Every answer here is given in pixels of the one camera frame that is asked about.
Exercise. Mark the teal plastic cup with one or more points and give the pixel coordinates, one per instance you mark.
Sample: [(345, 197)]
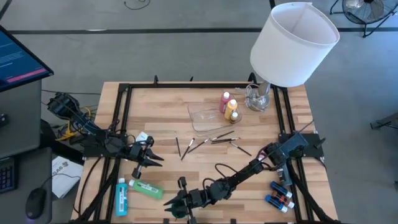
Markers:
[(182, 216)]

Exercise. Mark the yellow paint bottle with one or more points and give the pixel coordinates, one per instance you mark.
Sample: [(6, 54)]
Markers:
[(230, 109)]

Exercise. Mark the black computer mouse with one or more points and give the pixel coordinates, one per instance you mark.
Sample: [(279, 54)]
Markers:
[(35, 202)]

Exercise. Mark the clear plastic bin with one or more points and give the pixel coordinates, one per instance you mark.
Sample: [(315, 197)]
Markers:
[(211, 119)]

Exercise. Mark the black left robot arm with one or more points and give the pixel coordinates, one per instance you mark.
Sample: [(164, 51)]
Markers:
[(90, 127)]

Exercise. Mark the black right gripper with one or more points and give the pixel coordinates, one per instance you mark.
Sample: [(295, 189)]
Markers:
[(194, 197)]

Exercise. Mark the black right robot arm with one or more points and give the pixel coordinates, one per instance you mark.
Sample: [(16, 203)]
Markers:
[(248, 171)]

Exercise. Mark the black keyboard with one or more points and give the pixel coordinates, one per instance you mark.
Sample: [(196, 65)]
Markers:
[(6, 174)]

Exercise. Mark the small ochre paint bottle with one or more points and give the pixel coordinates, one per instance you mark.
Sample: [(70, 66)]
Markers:
[(234, 116)]

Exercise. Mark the green paint bottle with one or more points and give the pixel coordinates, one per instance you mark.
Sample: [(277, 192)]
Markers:
[(146, 188)]

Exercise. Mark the computer monitor blue screen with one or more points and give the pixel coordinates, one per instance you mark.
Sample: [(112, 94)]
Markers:
[(18, 62)]

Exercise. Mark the black stand foot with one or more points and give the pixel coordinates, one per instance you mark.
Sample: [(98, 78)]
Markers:
[(384, 123)]

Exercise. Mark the small pink paint bottle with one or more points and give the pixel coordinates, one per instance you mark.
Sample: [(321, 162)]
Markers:
[(261, 154)]

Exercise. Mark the turquoise paint bottle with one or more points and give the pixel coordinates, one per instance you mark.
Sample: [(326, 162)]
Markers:
[(121, 199)]

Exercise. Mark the white paint bottle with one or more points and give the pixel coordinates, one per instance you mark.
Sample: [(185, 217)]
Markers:
[(142, 136)]

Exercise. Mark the dark grey desk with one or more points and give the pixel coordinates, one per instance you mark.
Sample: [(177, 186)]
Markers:
[(37, 168)]

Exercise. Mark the white paper booklet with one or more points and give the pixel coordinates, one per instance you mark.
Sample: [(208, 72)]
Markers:
[(65, 177)]

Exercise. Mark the red paint bottle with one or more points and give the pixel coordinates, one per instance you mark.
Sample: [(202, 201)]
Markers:
[(224, 102)]

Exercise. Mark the black floor fan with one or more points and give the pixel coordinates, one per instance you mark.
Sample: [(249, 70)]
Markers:
[(367, 11)]

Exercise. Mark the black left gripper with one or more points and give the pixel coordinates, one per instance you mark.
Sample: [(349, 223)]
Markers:
[(140, 154)]

